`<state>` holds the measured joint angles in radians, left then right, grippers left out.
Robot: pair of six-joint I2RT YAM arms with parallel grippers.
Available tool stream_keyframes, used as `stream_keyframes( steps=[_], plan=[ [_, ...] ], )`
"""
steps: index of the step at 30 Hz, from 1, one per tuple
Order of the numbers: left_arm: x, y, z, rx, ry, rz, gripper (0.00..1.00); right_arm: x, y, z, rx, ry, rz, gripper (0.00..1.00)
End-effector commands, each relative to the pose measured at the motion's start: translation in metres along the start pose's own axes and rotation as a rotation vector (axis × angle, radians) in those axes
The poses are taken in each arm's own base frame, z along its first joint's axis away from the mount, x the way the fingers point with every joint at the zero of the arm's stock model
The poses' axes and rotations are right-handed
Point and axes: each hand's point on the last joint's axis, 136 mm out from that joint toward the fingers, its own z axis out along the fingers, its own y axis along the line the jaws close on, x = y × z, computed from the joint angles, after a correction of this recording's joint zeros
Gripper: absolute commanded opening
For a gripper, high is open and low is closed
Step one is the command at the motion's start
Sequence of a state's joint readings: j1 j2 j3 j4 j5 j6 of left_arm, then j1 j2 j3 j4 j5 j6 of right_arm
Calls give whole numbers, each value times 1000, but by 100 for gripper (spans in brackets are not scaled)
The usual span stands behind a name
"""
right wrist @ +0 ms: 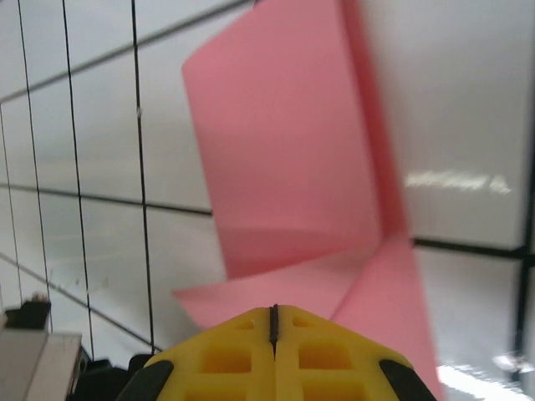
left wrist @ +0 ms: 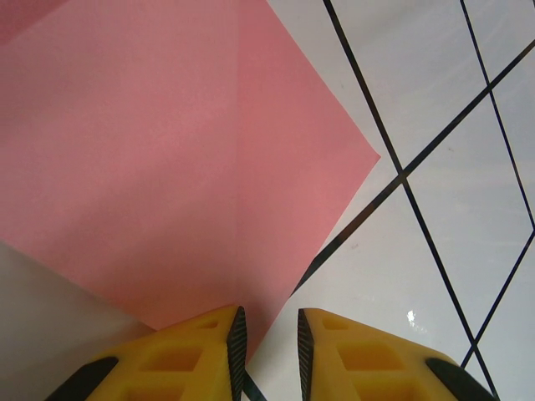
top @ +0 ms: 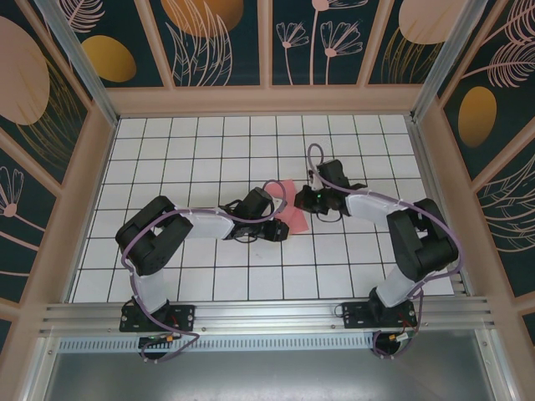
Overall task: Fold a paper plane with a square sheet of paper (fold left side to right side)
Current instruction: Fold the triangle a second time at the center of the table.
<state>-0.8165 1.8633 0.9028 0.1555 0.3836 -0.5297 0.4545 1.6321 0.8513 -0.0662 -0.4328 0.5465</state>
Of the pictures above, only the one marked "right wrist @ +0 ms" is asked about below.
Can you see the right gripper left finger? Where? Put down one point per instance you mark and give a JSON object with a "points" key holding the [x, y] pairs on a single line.
{"points": [[225, 372]]}

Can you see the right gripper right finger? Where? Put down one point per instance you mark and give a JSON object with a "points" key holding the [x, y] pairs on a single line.
{"points": [[326, 372]]}

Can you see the pink paper sheet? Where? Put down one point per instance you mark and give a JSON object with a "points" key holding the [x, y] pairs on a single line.
{"points": [[284, 146]]}

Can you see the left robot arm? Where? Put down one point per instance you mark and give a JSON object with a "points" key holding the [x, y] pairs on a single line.
{"points": [[27, 313]]}

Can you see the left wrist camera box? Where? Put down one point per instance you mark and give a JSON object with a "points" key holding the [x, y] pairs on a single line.
{"points": [[33, 367]]}

